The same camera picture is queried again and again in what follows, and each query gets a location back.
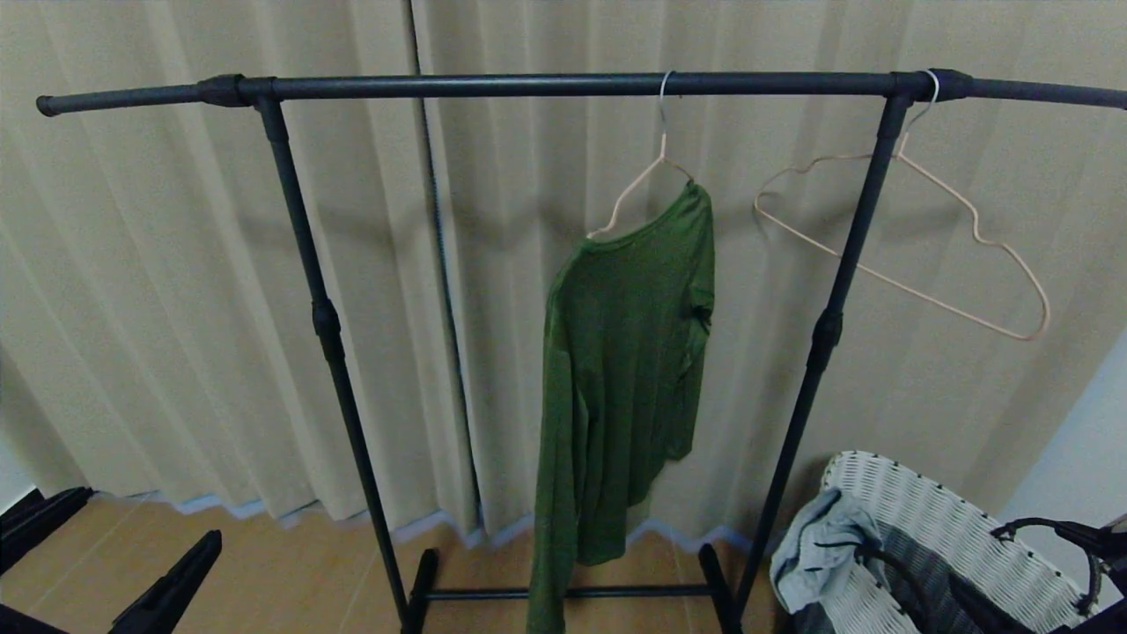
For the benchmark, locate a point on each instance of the pink clothes hanger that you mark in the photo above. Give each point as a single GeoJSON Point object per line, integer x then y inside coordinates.
{"type": "Point", "coordinates": [1046, 317]}
{"type": "Point", "coordinates": [634, 187]}

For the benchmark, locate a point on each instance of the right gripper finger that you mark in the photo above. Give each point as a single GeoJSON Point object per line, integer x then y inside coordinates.
{"type": "Point", "coordinates": [1101, 540]}
{"type": "Point", "coordinates": [986, 612]}

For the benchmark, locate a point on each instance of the beige curtain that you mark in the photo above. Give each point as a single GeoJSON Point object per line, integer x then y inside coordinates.
{"type": "Point", "coordinates": [176, 264]}

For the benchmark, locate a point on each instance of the green long-sleeved shirt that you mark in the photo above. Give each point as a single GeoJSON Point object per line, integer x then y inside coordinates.
{"type": "Point", "coordinates": [625, 352]}

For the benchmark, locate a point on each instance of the white laundry basket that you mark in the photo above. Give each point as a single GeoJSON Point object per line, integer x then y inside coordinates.
{"type": "Point", "coordinates": [951, 519]}

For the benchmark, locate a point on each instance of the pale grey shorts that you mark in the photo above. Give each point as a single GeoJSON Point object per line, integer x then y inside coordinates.
{"type": "Point", "coordinates": [819, 546]}

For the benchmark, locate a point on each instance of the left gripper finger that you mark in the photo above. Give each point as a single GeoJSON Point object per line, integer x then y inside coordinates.
{"type": "Point", "coordinates": [44, 524]}
{"type": "Point", "coordinates": [172, 590]}

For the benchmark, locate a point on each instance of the black clothes rack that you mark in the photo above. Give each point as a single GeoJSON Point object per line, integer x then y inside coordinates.
{"type": "Point", "coordinates": [327, 326]}

